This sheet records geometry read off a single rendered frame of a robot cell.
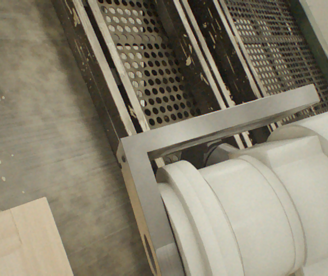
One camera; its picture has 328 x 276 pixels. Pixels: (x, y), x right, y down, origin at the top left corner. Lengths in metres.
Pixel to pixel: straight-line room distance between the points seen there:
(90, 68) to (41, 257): 0.37
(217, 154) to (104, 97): 0.26
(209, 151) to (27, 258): 0.37
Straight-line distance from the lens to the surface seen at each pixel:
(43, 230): 0.59
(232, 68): 1.09
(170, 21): 0.99
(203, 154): 0.67
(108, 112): 0.69
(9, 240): 0.57
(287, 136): 0.16
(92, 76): 0.71
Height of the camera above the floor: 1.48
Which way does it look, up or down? 16 degrees down
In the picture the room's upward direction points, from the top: straight up
